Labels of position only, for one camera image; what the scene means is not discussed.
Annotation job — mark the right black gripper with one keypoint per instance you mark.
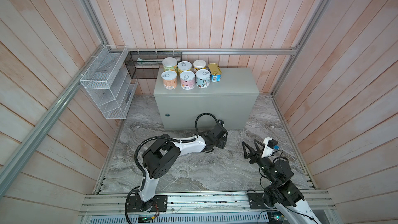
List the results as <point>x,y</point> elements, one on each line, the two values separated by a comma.
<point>253,152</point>

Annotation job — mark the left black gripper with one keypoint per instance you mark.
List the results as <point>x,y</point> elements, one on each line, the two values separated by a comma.
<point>223,141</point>

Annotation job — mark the blue label can front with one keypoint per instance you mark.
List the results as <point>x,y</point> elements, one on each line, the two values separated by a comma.
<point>202,77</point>

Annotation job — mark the gold sardine tin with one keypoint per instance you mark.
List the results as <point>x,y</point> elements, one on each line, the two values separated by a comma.
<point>215,72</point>

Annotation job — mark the pink label can front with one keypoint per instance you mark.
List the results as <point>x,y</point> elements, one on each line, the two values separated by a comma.
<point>187,80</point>

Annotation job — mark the orange label can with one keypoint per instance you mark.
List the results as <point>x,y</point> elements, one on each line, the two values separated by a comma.
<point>169,79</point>

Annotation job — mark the yellow label can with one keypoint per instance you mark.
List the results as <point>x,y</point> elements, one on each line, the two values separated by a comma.
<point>170,64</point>

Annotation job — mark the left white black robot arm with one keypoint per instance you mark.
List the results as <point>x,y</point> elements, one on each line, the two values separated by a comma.
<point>156,155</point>

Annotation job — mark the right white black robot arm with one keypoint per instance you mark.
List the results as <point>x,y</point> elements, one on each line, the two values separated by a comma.
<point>281,195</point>

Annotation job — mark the grey metal cabinet box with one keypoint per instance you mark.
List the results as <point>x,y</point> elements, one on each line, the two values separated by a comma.
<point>231,100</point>

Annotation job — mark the black mesh basket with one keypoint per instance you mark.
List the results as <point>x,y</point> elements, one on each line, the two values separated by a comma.
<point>146,64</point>

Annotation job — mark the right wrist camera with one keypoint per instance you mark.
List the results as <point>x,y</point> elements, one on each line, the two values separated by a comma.
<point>270,147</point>

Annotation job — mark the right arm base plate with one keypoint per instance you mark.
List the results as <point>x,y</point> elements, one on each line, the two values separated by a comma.
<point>256,201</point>

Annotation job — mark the aluminium front rail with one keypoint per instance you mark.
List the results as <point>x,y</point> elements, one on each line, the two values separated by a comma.
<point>195,202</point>

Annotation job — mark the aluminium back frame rail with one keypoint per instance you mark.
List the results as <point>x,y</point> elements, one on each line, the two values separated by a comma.
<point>221,51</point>

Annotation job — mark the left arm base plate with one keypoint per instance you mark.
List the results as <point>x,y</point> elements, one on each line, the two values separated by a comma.
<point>135,204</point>

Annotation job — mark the white wire mesh shelf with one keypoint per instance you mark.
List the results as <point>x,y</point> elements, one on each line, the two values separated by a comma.
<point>108,81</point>

